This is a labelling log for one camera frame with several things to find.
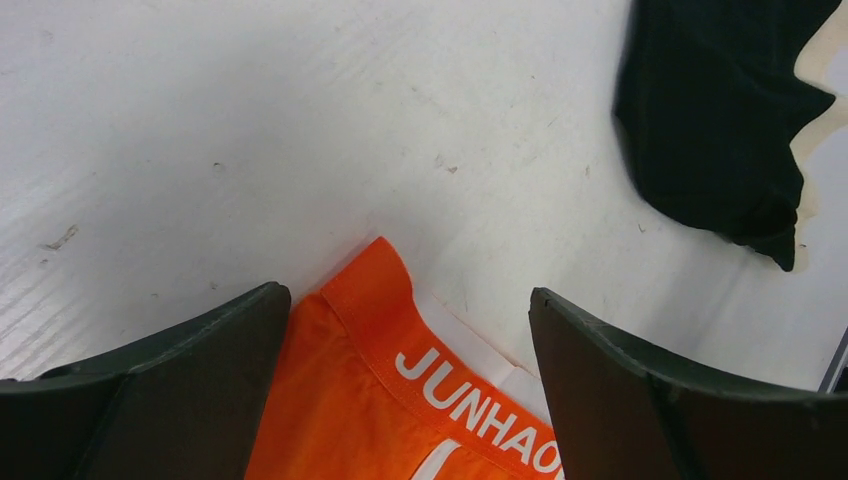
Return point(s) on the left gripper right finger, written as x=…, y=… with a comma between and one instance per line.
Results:
x=625, y=408

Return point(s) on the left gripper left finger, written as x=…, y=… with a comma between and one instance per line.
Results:
x=183, y=403

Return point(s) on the black underwear beige waistband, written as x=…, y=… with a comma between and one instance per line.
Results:
x=708, y=103

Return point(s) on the orange underwear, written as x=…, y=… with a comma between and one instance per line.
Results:
x=377, y=382

